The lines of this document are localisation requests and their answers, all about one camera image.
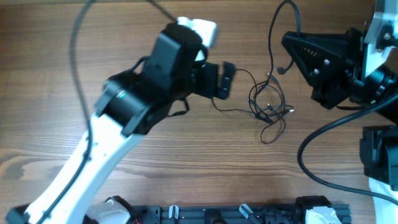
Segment black cable bundle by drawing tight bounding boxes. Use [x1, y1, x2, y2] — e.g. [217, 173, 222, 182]
[211, 0, 302, 145]

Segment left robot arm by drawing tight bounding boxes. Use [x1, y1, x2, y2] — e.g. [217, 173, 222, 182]
[6, 17, 236, 223]

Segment right camera black cable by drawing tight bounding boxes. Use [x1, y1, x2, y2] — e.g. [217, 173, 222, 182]
[297, 93, 398, 206]

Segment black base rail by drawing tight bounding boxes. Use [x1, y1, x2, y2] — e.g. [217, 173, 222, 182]
[83, 195, 352, 224]

